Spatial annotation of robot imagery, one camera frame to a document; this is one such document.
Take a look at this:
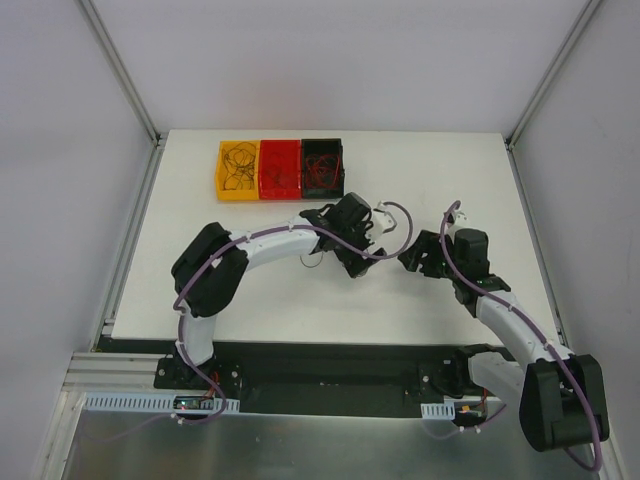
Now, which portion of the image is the dark cable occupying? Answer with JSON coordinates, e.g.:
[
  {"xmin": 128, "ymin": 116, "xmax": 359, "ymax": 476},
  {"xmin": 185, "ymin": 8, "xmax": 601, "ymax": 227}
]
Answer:
[{"xmin": 263, "ymin": 149, "xmax": 296, "ymax": 189}]

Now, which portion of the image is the black cable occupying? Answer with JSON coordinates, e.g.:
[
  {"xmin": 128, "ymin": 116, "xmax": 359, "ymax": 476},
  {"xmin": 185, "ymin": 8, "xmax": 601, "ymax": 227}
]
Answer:
[{"xmin": 220, "ymin": 142, "xmax": 259, "ymax": 194}]

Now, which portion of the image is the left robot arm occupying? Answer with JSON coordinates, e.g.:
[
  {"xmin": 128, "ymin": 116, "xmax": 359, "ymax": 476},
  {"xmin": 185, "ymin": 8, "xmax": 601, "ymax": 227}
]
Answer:
[{"xmin": 171, "ymin": 193, "xmax": 396, "ymax": 389}]

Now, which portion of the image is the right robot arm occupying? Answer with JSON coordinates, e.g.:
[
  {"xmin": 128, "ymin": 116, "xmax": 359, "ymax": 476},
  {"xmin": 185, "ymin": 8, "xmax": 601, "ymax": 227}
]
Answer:
[{"xmin": 399, "ymin": 228, "xmax": 610, "ymax": 452}]

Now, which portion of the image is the black plastic bin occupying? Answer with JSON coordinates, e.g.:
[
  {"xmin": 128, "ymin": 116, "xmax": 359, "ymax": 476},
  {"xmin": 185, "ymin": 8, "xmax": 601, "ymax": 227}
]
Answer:
[{"xmin": 301, "ymin": 138, "xmax": 345, "ymax": 200}]

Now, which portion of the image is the red plastic bin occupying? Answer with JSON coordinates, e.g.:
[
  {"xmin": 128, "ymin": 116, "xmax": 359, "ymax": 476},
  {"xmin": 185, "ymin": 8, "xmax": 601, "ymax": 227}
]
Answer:
[{"xmin": 258, "ymin": 139, "xmax": 302, "ymax": 200}]

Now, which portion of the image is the yellow plastic bin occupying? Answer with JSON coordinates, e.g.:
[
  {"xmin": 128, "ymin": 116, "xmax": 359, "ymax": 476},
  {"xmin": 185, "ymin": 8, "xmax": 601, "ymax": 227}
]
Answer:
[{"xmin": 214, "ymin": 140, "xmax": 260, "ymax": 202}]

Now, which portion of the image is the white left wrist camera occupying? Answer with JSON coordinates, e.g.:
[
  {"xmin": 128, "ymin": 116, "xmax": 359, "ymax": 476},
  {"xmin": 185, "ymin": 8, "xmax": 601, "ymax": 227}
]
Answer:
[{"xmin": 365, "ymin": 202, "xmax": 397, "ymax": 241}]

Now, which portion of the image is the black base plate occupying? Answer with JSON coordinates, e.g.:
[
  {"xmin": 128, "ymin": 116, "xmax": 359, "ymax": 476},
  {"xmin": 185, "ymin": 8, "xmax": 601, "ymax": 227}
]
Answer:
[{"xmin": 98, "ymin": 339, "xmax": 489, "ymax": 420}]

